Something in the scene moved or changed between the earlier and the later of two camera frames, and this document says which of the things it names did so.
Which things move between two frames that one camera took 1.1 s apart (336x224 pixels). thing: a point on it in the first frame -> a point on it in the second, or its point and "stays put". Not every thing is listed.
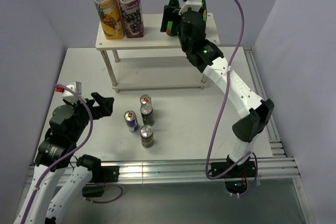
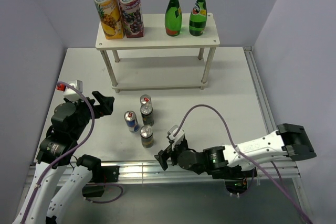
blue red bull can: (130, 118) stays put
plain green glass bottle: (174, 3) stays put
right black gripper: (167, 12) -> (163, 155)
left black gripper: (106, 101) stays put
